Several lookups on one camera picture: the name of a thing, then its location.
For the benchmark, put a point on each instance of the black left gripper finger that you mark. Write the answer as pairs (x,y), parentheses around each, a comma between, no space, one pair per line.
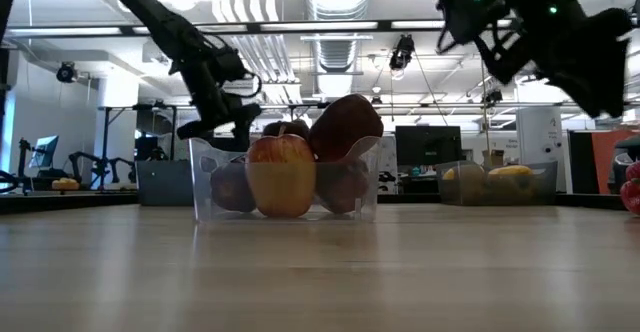
(245,127)
(192,129)

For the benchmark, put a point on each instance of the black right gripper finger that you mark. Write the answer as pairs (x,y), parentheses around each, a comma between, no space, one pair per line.
(575,89)
(612,94)

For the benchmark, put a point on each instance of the dark red apple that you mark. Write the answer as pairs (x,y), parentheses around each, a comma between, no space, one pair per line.
(342,187)
(290,128)
(232,187)
(345,127)

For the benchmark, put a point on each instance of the red yellow apple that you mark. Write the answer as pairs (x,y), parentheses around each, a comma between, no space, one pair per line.
(280,172)

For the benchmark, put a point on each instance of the yellow bell pepper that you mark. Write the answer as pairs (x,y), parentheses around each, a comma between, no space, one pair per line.
(510,171)
(467,173)

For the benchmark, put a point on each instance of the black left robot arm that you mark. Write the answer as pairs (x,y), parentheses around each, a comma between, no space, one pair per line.
(160,27)

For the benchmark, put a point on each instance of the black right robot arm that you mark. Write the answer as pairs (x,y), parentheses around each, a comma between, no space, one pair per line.
(470,7)

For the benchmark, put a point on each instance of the white cylindrical appliance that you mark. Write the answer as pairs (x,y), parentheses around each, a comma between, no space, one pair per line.
(542,137)

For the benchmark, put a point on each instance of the orange partition panel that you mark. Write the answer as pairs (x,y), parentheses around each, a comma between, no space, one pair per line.
(605,159)

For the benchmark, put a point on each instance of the black overhead crossbar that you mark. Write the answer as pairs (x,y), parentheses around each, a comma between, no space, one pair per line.
(250,27)

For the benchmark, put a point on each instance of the red bell pepper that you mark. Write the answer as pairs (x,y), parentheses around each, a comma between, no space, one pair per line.
(631,187)

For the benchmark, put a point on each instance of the yellow round object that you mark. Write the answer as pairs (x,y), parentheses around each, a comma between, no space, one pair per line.
(65,184)

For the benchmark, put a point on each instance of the black round ceiling lamp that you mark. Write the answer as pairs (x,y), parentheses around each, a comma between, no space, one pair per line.
(66,72)

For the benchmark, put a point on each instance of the clear plastic container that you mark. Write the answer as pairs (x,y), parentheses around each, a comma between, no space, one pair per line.
(370,207)

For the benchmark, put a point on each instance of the lit computer monitor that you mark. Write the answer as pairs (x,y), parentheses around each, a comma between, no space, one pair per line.
(45,152)

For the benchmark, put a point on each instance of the black computer monitor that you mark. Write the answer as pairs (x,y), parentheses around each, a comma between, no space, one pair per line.
(427,144)

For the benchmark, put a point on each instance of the silver ceiling air duct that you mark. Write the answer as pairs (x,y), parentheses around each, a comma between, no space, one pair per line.
(337,22)

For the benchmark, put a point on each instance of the black hanging camera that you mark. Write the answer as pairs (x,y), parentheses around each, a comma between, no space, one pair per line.
(402,52)

